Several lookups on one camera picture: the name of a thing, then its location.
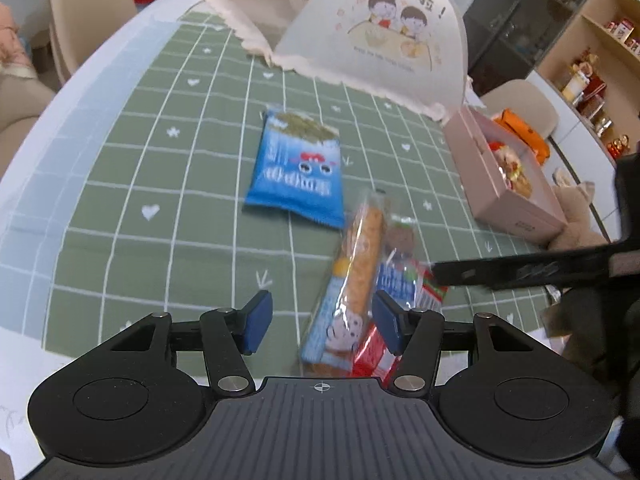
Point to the long bread stick packet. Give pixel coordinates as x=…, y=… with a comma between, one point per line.
x=360, y=260

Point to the blue snack packet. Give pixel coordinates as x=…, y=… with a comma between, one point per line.
x=300, y=170

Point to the orange snack bag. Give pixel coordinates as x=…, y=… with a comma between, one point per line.
x=525, y=132

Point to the beige sofa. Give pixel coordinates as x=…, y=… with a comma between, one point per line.
x=20, y=120

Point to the dark glass cabinet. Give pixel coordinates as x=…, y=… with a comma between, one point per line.
x=525, y=5

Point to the green checked tablecloth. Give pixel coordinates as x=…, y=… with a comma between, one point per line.
x=150, y=170

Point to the red sausage packet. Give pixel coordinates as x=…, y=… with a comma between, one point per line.
x=370, y=355

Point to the brown plush toy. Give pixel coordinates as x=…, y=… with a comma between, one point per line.
x=580, y=220

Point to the white printed mesh food cover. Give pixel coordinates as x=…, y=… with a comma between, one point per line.
x=350, y=35

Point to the wooden wall shelf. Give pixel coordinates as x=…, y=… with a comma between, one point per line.
x=615, y=75

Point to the glass jar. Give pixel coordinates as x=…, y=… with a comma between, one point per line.
x=592, y=110

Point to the red gold figurine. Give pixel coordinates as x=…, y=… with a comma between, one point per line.
x=619, y=147

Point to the yellow lidded jar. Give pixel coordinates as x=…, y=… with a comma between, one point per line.
x=573, y=88

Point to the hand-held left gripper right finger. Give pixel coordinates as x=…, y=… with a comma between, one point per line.
x=387, y=322

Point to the pink cloth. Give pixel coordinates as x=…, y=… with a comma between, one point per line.
x=12, y=40

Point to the clear bread packet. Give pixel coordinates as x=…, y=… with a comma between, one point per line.
x=515, y=170

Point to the colourful figurine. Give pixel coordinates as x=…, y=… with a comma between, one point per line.
x=585, y=64

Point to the pink cardboard box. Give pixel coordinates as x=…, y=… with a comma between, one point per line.
x=480, y=180

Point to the beige chair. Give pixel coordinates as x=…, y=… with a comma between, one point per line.
x=525, y=102
x=85, y=5

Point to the clear hawthorn stick packet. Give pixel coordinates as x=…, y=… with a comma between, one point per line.
x=400, y=260

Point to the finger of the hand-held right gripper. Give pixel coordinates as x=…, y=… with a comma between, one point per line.
x=500, y=272

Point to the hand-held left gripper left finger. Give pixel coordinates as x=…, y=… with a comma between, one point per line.
x=257, y=322

